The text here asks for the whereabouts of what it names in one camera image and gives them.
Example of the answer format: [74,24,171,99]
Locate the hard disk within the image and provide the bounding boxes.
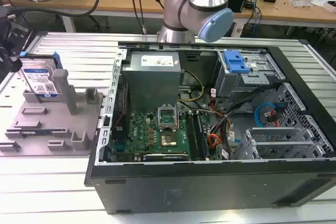
[18,51,64,97]

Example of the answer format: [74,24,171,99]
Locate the metal disk bay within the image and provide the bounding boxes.
[234,126,327,161]

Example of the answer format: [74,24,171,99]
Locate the grey parts rack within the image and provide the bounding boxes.
[0,68,104,157]

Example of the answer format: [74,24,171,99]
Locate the RAM stick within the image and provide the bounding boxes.
[5,128,67,134]

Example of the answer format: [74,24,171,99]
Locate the wooden desk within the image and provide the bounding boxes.
[7,0,336,28]

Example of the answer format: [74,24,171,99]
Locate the grey power supply unit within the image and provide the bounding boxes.
[120,51,182,105]

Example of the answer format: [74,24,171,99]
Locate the green motherboard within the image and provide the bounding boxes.
[110,100,211,162]

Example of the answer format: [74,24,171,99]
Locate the metal socket cover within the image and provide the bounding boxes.
[156,105,177,132]

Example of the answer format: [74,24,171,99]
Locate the CPU socket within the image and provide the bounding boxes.
[160,134,179,148]

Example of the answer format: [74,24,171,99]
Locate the black graphics card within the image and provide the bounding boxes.
[143,153,190,162]

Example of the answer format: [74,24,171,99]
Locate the black RAM slot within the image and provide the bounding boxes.
[185,110,200,161]
[195,112,210,161]

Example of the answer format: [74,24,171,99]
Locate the black PC case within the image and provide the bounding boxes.
[83,40,336,216]

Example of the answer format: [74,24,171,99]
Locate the blue drive latch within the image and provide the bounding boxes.
[223,50,251,74]

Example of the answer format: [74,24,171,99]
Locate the metal drive cage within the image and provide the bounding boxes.
[213,50,286,99]

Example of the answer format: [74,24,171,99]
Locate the thin black cable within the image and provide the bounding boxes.
[130,0,146,35]

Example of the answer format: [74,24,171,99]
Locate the yellow and black wires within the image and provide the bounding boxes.
[180,69,205,102]

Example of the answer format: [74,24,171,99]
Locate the orange wire bundle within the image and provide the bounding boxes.
[208,133,224,148]

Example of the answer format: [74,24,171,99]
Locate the black wire bundle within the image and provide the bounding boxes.
[209,81,285,141]

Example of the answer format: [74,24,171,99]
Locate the blue wire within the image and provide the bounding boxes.
[255,101,286,128]

